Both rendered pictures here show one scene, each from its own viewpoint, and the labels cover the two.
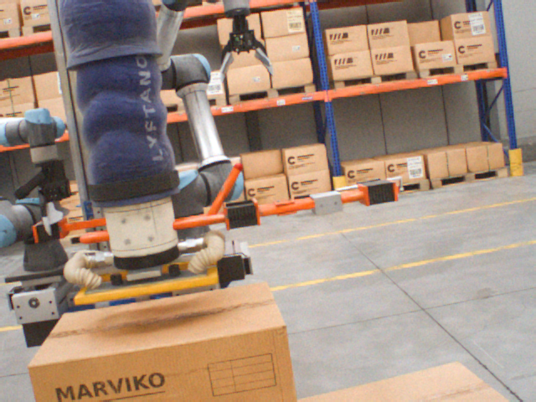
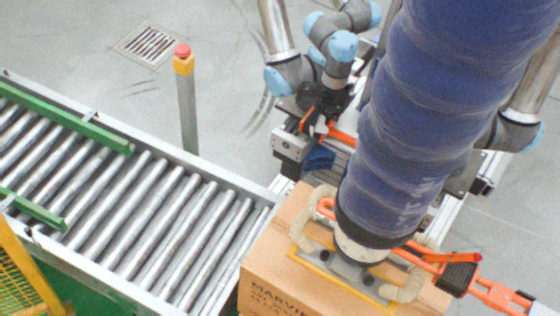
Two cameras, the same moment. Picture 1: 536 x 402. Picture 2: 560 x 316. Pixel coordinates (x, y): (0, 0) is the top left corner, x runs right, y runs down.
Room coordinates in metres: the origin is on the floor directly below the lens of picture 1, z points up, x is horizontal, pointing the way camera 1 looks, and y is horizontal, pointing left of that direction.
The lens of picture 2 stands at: (0.68, 0.18, 2.47)
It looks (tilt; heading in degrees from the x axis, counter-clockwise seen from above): 57 degrees down; 38
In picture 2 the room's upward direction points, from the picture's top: straight up
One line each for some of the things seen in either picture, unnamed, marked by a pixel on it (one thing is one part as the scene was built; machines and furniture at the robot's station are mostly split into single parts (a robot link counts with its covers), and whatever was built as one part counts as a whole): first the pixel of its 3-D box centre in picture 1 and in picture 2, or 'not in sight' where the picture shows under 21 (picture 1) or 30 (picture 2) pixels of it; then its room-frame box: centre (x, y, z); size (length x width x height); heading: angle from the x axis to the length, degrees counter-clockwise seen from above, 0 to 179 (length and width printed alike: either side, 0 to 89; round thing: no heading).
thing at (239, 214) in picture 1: (240, 213); (455, 274); (1.52, 0.05, 1.18); 0.10 x 0.08 x 0.06; 4
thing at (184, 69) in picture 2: not in sight; (189, 135); (1.87, 1.30, 0.50); 0.07 x 0.07 x 1.00; 8
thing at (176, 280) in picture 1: (146, 280); (345, 269); (1.41, 0.29, 1.08); 0.34 x 0.10 x 0.05; 94
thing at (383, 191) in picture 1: (377, 192); not in sight; (1.54, -0.30, 1.18); 0.08 x 0.07 x 0.05; 94
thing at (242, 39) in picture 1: (240, 32); not in sight; (1.78, -0.02, 1.66); 0.09 x 0.08 x 0.12; 3
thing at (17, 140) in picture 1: (20, 132); (326, 30); (1.81, 0.68, 1.48); 0.11 x 0.11 x 0.08; 64
